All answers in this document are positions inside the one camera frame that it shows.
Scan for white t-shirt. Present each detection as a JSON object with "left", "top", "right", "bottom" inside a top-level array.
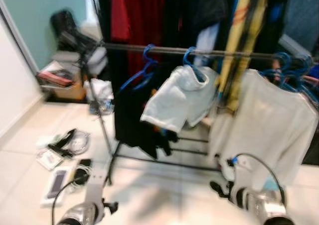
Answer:
[{"left": 209, "top": 68, "right": 319, "bottom": 188}]

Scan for peach plastic hanger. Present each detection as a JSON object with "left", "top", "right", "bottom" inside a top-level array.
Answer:
[{"left": 299, "top": 75, "right": 319, "bottom": 85}]

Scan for teal cloth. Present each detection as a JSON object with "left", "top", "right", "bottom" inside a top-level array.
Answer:
[{"left": 263, "top": 179, "right": 281, "bottom": 192}]

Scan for white device box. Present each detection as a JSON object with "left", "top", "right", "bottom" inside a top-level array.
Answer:
[{"left": 41, "top": 167, "right": 74, "bottom": 207}]

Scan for white packet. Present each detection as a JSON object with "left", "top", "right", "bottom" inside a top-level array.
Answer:
[{"left": 36, "top": 148, "right": 63, "bottom": 172}]

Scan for black hanging garment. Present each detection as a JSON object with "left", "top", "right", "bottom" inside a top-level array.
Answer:
[{"left": 114, "top": 61, "right": 179, "bottom": 160}]

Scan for light denim shorts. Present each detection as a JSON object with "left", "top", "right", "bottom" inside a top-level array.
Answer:
[{"left": 141, "top": 65, "right": 220, "bottom": 133}]

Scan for white plastic bag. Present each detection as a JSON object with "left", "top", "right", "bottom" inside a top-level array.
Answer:
[{"left": 85, "top": 78, "right": 114, "bottom": 115}]

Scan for brown cardboard box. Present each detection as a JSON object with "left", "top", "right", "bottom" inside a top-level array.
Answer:
[{"left": 37, "top": 61, "right": 88, "bottom": 102}]

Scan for black red product box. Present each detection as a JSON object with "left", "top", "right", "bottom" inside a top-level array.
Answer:
[{"left": 37, "top": 70, "right": 75, "bottom": 89}]

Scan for white hanging shirt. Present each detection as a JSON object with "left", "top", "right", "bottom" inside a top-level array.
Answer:
[{"left": 196, "top": 22, "right": 221, "bottom": 66}]

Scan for black metal clothes rack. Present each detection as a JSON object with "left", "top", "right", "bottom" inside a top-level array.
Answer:
[{"left": 80, "top": 40, "right": 319, "bottom": 186}]

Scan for yellow plaid garment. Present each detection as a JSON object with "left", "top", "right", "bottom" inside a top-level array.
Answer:
[{"left": 217, "top": 0, "right": 271, "bottom": 112}]

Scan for black garment with blue tag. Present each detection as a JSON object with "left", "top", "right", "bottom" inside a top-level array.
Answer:
[{"left": 252, "top": 0, "right": 290, "bottom": 56}]

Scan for dark grey hanging shirt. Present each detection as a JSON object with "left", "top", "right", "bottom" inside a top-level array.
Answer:
[{"left": 177, "top": 0, "right": 229, "bottom": 36}]

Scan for black backpack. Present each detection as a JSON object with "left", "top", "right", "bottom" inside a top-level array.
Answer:
[{"left": 50, "top": 8, "right": 100, "bottom": 54}]

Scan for red hanging garment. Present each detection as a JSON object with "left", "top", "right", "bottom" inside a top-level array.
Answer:
[{"left": 111, "top": 0, "right": 165, "bottom": 76}]

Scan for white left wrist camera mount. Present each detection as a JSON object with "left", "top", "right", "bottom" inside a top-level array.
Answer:
[{"left": 85, "top": 169, "right": 108, "bottom": 206}]

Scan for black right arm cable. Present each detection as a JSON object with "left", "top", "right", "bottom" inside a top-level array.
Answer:
[{"left": 230, "top": 153, "right": 287, "bottom": 208}]

